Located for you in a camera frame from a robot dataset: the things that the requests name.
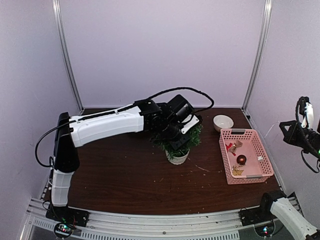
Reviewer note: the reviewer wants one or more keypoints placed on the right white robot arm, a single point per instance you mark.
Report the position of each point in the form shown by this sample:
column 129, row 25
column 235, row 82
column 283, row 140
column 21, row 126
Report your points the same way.
column 276, row 203

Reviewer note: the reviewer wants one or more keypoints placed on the pink plastic basket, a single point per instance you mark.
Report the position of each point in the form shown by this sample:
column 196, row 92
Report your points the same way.
column 254, row 171

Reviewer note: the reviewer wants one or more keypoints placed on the red burlap bow ornament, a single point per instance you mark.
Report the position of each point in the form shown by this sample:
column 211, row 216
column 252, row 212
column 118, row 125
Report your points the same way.
column 233, row 146

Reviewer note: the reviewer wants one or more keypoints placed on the gold star ornament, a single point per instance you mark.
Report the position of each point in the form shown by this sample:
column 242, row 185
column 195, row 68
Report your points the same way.
column 237, row 171

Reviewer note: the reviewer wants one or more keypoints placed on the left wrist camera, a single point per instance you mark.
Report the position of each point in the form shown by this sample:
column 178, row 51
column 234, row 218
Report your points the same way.
column 191, row 121

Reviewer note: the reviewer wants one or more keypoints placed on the aluminium frame post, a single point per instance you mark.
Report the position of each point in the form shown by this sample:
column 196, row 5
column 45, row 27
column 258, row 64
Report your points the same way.
column 65, row 53
column 263, row 36

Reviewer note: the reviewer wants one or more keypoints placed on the white ceramic bowl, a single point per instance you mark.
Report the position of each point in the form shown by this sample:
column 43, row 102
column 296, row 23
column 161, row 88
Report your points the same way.
column 222, row 122

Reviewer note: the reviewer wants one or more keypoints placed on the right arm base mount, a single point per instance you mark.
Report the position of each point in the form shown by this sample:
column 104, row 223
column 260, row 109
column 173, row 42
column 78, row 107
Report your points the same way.
column 253, row 216

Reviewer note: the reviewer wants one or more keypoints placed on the left aluminium frame post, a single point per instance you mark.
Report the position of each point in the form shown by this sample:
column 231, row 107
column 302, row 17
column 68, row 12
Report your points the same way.
column 65, row 53

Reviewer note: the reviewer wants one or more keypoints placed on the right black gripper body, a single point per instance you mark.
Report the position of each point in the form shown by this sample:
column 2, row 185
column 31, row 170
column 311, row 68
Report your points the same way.
column 312, row 145

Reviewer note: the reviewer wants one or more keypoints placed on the right aluminium frame post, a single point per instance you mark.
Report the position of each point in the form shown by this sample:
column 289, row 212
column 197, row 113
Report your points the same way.
column 263, row 36

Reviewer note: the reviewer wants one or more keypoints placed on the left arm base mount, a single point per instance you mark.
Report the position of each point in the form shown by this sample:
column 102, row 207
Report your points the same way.
column 70, row 216

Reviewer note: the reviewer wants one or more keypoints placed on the small green christmas tree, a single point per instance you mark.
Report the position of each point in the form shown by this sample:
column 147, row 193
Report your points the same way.
column 179, row 156

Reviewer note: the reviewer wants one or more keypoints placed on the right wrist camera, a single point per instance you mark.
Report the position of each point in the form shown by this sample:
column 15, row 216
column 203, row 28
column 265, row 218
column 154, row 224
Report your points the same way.
column 307, row 111

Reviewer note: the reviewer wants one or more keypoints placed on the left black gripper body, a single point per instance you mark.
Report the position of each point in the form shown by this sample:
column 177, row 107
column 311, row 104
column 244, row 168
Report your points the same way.
column 169, row 133

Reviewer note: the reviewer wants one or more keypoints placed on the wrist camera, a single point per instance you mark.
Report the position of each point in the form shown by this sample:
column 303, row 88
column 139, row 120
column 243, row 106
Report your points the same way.
column 191, row 121
column 307, row 111

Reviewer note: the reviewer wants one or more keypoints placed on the red bauble ornament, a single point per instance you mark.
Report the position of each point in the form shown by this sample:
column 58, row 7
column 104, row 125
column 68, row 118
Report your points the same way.
column 241, row 159

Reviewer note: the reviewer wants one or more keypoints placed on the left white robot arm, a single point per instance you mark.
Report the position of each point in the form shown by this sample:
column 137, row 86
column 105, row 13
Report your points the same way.
column 76, row 131

